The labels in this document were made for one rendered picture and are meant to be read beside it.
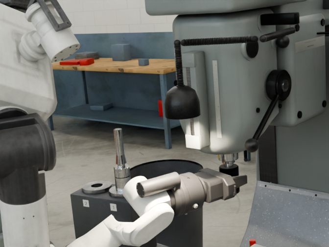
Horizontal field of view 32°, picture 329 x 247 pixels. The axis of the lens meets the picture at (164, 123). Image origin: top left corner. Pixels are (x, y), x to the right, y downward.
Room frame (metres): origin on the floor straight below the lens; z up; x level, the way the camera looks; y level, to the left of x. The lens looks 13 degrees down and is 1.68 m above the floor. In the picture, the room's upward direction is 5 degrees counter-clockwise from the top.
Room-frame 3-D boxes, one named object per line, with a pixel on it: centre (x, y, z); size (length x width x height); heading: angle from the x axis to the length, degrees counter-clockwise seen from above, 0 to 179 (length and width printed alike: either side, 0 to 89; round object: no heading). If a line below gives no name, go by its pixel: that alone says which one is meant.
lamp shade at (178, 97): (1.13, -0.04, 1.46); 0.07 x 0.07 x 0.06
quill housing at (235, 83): (1.30, -0.15, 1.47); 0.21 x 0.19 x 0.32; 48
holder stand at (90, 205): (1.62, 0.18, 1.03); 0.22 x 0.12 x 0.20; 59
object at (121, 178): (1.59, 0.14, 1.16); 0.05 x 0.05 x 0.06
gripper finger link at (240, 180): (1.28, -0.16, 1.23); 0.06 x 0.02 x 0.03; 123
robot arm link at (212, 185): (1.25, -0.07, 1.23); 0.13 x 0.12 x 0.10; 33
